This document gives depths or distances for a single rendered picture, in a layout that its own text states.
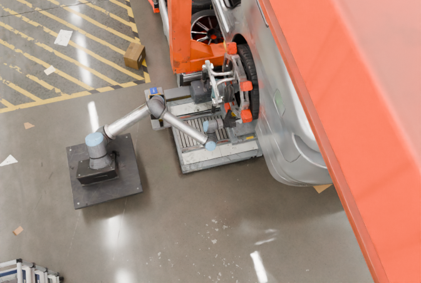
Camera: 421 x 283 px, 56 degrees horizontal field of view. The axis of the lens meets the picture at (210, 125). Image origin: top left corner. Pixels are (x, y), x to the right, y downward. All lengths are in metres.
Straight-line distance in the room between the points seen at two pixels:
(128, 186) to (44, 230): 0.88
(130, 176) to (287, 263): 1.64
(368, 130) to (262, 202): 3.65
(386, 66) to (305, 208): 3.75
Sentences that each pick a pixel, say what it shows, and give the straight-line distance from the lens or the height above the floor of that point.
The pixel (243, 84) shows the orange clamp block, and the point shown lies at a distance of 3.07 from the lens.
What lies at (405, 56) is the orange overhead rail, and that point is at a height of 3.51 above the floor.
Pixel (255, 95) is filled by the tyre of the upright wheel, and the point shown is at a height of 1.06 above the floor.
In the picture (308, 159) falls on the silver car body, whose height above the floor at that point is 1.42.
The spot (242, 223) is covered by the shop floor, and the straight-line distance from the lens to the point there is 3.84.
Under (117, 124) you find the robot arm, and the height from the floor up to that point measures 0.60.
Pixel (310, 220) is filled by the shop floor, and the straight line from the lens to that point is 4.00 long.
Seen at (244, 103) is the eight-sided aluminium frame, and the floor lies 0.97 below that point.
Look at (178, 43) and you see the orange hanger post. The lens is 3.47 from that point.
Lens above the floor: 3.72
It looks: 63 degrees down
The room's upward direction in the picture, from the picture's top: 8 degrees clockwise
